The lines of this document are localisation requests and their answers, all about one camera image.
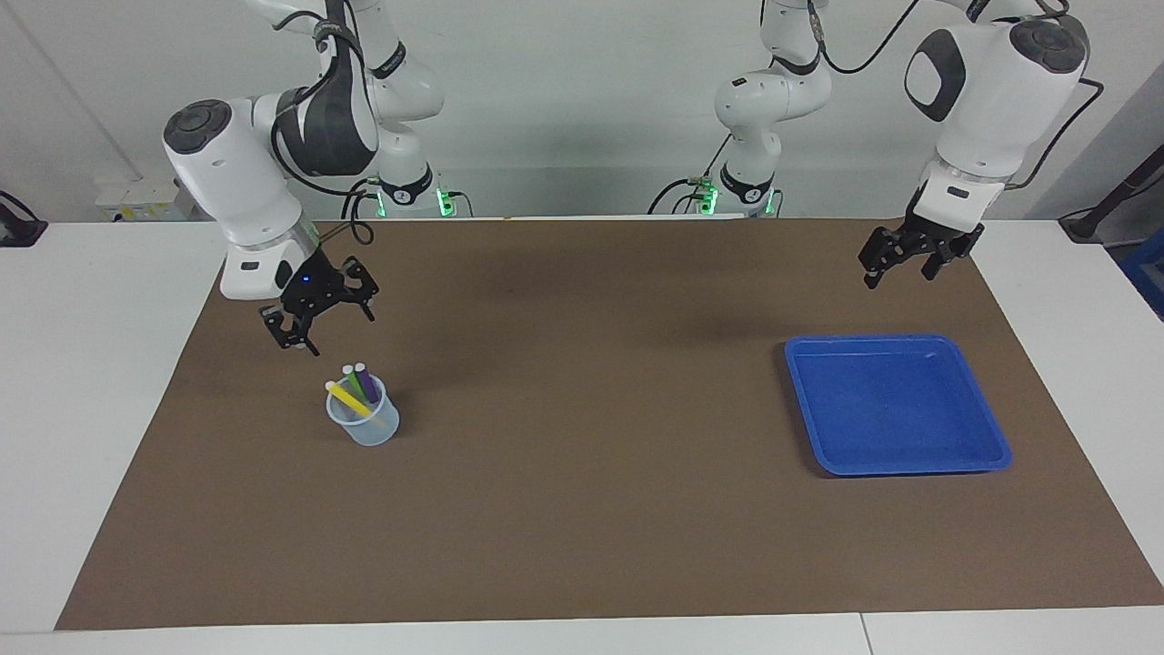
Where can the clear plastic cup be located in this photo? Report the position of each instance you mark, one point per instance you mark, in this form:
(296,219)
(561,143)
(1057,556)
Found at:
(377,432)

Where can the blue crate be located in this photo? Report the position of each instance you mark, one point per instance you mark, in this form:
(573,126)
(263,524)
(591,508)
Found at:
(1148,268)

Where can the black stand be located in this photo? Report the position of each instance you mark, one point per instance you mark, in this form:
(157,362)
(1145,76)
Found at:
(1087,223)

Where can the purple pen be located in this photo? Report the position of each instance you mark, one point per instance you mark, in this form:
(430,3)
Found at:
(367,384)

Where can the yellow pen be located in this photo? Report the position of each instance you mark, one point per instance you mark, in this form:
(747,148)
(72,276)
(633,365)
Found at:
(348,398)

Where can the blue plastic tray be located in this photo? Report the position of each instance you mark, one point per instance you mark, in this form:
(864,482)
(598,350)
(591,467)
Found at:
(891,409)

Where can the green pen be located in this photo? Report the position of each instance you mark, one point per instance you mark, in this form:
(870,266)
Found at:
(352,379)

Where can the black clamp mount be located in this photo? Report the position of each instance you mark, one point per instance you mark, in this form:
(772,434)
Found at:
(18,232)

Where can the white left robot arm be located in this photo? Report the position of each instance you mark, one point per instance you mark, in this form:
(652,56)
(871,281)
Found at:
(982,109)

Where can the brown table mat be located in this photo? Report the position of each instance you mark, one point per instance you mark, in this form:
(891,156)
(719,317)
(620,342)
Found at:
(582,455)

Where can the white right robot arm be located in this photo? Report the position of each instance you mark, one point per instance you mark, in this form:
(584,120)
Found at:
(227,173)

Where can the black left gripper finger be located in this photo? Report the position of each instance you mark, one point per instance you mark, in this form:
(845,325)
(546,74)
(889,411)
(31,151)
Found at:
(935,268)
(871,264)

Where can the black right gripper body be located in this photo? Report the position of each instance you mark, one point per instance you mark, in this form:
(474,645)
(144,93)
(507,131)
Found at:
(305,282)

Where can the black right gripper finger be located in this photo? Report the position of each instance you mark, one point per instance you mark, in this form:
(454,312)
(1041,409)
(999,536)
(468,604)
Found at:
(293,335)
(368,289)

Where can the white box with yellow labels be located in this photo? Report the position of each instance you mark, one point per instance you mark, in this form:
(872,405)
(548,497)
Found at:
(136,200)

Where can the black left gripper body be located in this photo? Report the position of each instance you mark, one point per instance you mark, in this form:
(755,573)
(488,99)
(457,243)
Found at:
(946,232)

